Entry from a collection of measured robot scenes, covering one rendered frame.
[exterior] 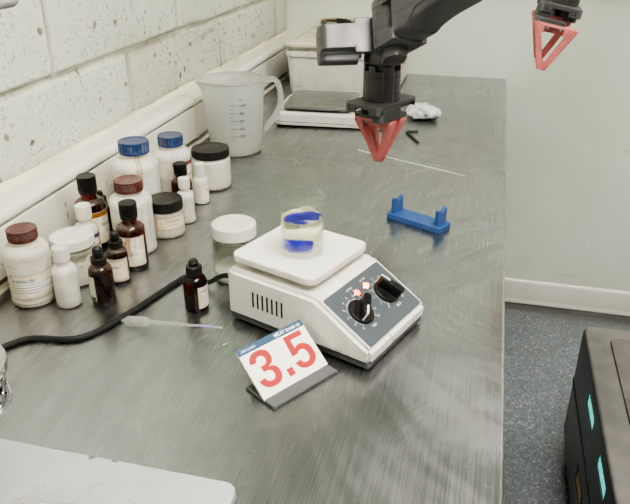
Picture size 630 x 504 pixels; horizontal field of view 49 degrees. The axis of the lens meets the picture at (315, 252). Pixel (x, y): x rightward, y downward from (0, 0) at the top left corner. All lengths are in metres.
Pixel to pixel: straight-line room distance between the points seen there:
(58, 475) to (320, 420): 0.24
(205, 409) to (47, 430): 0.15
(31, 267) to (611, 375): 1.11
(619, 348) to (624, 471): 0.38
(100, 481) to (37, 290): 0.35
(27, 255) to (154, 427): 0.30
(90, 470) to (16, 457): 0.07
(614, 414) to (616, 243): 1.04
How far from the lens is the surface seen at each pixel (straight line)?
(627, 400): 1.46
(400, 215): 1.11
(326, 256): 0.80
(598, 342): 1.62
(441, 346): 0.81
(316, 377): 0.74
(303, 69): 1.87
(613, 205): 2.33
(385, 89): 1.06
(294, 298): 0.77
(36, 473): 0.67
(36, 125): 1.09
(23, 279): 0.92
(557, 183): 2.29
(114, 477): 0.65
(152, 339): 0.83
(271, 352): 0.74
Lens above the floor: 1.20
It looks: 26 degrees down
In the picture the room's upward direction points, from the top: straight up
